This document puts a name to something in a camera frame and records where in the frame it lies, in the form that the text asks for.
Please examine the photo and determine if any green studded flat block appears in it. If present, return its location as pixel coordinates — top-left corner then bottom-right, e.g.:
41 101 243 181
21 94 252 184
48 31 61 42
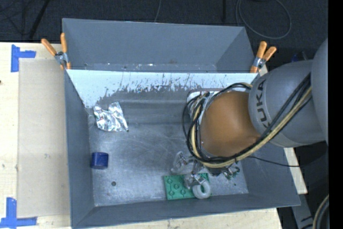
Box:
163 173 212 201

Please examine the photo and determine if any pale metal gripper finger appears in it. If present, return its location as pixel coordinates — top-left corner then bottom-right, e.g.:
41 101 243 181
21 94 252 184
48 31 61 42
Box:
170 151 189 174
183 173 206 189

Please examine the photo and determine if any crumpled silver foil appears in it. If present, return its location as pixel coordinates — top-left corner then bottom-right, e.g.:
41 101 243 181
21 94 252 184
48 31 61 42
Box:
93 101 129 132

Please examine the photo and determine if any white ring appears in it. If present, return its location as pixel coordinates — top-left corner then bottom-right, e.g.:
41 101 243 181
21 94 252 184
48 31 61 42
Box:
192 183 211 200

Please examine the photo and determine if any pale wood flat board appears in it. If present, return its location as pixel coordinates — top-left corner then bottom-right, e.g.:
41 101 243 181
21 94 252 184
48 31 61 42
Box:
17 57 71 219

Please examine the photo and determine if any grey metal bin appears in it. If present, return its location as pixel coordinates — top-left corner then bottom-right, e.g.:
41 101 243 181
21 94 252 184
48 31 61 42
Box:
61 18 301 228

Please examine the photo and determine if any blue cylinder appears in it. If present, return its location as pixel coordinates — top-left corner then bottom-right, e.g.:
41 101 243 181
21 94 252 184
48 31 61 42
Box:
90 152 109 171

